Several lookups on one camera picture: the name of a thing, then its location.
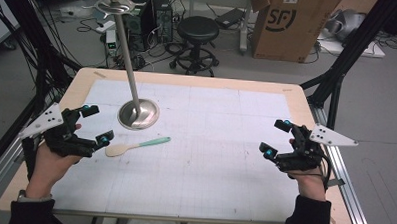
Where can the white power device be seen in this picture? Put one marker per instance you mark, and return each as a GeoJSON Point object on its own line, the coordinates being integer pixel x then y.
{"type": "Point", "coordinates": [111, 42]}

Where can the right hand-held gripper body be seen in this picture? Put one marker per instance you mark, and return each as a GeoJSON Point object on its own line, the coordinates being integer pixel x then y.
{"type": "Point", "coordinates": [305, 155]}

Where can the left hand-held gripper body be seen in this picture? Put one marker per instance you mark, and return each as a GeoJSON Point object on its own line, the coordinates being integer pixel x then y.
{"type": "Point", "coordinates": [57, 137]}

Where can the white stand post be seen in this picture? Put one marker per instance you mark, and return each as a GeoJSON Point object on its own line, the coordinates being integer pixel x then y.
{"type": "Point", "coordinates": [244, 30]}

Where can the person's left hand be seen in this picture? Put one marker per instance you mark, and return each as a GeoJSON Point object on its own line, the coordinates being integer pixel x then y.
{"type": "Point", "coordinates": [46, 173]}

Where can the black computer tower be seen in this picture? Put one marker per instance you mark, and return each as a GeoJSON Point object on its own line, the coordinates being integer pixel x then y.
{"type": "Point", "coordinates": [163, 20]}
{"type": "Point", "coordinates": [139, 23]}

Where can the white flat board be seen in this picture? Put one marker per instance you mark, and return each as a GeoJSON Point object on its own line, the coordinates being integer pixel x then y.
{"type": "Point", "coordinates": [372, 51]}

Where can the grey plastic cover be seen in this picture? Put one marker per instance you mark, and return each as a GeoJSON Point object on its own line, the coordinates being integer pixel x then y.
{"type": "Point", "coordinates": [348, 23]}

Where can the black flat device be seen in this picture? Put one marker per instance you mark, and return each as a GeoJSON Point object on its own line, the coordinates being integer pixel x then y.
{"type": "Point", "coordinates": [229, 18]}

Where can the white grid mat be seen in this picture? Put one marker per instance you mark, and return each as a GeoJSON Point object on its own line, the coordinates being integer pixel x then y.
{"type": "Point", "coordinates": [202, 142]}

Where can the large cardboard box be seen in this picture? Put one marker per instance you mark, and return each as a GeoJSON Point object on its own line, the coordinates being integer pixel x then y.
{"type": "Point", "coordinates": [289, 38]}

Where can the person's right hand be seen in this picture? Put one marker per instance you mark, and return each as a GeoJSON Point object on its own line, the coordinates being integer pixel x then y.
{"type": "Point", "coordinates": [310, 184]}

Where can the aluminium rail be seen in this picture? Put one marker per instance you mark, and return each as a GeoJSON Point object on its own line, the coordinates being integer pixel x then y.
{"type": "Point", "coordinates": [1, 171]}
{"type": "Point", "coordinates": [348, 194]}

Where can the grey wrist watch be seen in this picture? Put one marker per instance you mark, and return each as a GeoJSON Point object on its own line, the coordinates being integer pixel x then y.
{"type": "Point", "coordinates": [33, 198]}

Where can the black round stool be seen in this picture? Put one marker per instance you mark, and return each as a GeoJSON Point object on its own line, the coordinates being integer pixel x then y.
{"type": "Point", "coordinates": [197, 29]}

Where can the white power strip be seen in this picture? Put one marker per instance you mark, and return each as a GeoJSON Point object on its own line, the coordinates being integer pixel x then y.
{"type": "Point", "coordinates": [105, 26]}

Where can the metal utensil stand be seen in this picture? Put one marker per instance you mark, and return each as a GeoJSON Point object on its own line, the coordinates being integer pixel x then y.
{"type": "Point", "coordinates": [128, 63]}

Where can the black metal frame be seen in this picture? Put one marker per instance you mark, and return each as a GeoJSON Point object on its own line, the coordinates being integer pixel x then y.
{"type": "Point", "coordinates": [352, 54]}
{"type": "Point", "coordinates": [41, 53]}

